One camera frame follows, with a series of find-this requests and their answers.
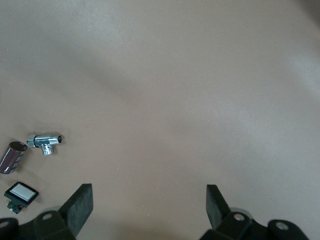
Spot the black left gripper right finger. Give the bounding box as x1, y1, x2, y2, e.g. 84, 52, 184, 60
199, 184, 307, 240

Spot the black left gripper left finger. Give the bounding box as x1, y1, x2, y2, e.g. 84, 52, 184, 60
0, 183, 94, 240

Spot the black square white-face push button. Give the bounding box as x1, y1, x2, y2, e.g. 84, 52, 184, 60
3, 181, 40, 215

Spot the chrome angle valve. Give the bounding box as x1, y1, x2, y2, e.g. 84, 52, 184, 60
26, 131, 65, 156

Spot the brown cylindrical capacitor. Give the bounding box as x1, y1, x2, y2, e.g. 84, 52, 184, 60
0, 141, 28, 175

